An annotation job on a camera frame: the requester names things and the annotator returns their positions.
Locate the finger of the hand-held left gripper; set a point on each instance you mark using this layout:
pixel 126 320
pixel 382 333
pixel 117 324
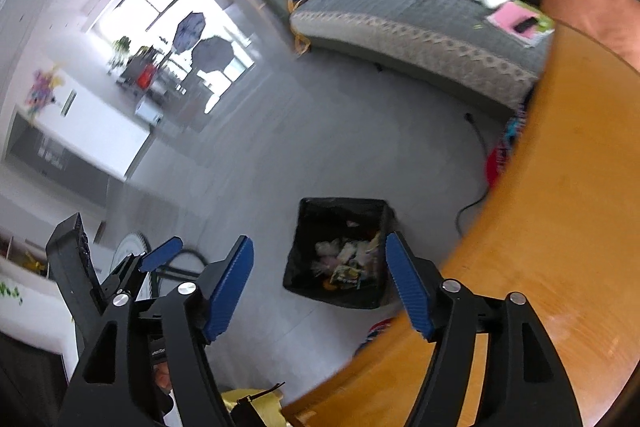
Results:
pixel 161 254

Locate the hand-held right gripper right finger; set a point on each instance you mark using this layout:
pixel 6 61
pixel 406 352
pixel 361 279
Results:
pixel 407 287

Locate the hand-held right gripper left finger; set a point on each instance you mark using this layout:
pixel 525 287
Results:
pixel 227 292

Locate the yellow and black packet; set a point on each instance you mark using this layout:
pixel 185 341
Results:
pixel 346 276

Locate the crinkled pinkish plastic wrapper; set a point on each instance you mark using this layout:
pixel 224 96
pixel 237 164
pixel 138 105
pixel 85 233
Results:
pixel 322 264

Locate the black lined trash bin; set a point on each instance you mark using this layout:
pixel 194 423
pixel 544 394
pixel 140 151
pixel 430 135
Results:
pixel 310 222

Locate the black fan stand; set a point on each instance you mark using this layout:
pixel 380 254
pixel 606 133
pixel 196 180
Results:
pixel 192 254

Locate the white round fan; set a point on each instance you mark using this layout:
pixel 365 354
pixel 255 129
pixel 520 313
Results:
pixel 127 247

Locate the crumpled white tissue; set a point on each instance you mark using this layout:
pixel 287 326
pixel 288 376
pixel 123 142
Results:
pixel 327 248
pixel 352 253

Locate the yellow bag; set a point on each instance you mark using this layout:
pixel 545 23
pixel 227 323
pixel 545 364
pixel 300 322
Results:
pixel 260 409

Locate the long white cabinet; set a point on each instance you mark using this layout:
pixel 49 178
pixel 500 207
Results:
pixel 100 132

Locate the small white cabinet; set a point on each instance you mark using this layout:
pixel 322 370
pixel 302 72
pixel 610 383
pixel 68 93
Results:
pixel 148 112

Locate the red and black patterned blanket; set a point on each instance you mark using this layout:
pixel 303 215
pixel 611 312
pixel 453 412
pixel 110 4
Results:
pixel 500 157

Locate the red box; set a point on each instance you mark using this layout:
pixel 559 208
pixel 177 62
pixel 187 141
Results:
pixel 145 77

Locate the green potted plants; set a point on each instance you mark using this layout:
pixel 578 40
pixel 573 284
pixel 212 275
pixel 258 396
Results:
pixel 120 52

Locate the grey umbrella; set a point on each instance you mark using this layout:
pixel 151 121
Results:
pixel 212 53

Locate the blue umbrella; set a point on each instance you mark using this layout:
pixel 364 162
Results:
pixel 190 32

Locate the grey patterned sofa cover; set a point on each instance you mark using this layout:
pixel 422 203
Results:
pixel 425 27

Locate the black phone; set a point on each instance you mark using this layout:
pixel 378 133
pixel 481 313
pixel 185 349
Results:
pixel 525 26

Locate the pink book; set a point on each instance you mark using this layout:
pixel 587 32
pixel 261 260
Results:
pixel 505 17

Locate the large orange cushion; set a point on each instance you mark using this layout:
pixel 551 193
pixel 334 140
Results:
pixel 590 2

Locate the colourful wall decoration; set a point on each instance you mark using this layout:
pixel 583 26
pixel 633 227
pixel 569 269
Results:
pixel 42 89

